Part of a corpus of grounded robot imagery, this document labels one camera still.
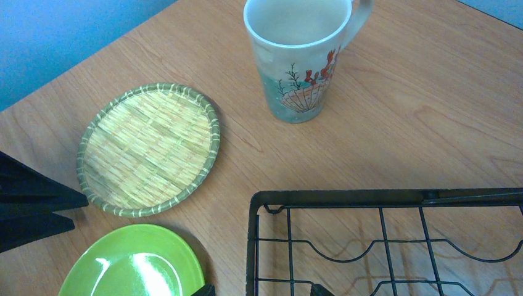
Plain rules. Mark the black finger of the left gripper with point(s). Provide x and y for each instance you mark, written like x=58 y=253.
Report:
x=20 y=231
x=25 y=192

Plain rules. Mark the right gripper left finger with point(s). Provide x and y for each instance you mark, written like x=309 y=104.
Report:
x=206 y=290

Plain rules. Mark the black wire dish rack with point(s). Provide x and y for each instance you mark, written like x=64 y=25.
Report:
x=275 y=202

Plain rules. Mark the tall seashell mug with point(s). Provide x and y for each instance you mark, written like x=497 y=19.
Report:
x=296 y=45

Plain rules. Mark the green plate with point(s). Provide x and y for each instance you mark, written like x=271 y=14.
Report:
x=139 y=259

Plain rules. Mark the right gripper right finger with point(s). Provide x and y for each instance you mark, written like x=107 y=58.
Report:
x=319 y=290

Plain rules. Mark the woven bamboo tray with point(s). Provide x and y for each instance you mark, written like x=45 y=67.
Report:
x=148 y=149

